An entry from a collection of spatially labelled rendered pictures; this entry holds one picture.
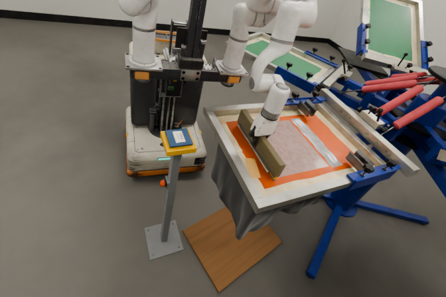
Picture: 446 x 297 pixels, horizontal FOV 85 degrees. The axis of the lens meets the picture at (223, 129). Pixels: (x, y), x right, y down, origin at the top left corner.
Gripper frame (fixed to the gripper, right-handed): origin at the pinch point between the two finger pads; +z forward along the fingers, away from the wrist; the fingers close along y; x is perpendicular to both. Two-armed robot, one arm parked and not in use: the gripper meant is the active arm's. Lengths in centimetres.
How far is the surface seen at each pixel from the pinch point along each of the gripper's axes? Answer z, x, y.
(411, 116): -11, 7, -96
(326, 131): 5, -5, -51
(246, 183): 2.2, 17.9, 14.5
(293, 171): 5.7, 15.3, -11.8
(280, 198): 2.3, 27.2, 4.7
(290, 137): 5.5, -4.7, -24.5
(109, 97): 99, -181, 54
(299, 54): 3, -99, -102
